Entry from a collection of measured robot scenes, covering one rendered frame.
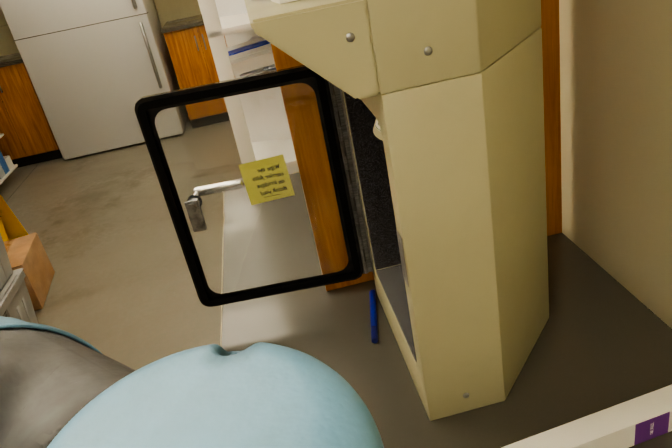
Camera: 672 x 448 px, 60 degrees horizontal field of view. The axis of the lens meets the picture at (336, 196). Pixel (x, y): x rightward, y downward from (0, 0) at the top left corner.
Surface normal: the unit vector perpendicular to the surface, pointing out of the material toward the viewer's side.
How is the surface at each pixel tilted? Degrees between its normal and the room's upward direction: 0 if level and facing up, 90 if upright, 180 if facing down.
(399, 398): 0
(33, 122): 90
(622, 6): 90
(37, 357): 29
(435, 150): 90
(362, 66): 90
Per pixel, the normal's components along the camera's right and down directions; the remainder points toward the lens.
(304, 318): -0.18, -0.89
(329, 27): 0.17, 0.40
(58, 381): -0.04, -0.96
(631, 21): -0.97, 0.23
